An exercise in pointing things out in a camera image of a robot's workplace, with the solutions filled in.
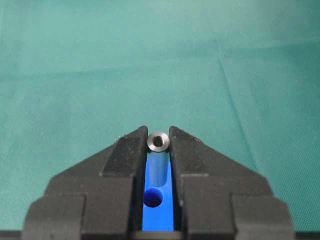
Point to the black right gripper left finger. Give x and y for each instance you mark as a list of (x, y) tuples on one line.
[(100, 198)]

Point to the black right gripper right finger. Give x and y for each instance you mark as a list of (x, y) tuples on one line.
[(217, 198)]

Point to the silver metal shaft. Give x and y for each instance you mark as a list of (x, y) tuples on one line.
[(158, 145)]

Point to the green cloth mat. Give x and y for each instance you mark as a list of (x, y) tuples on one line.
[(241, 75)]

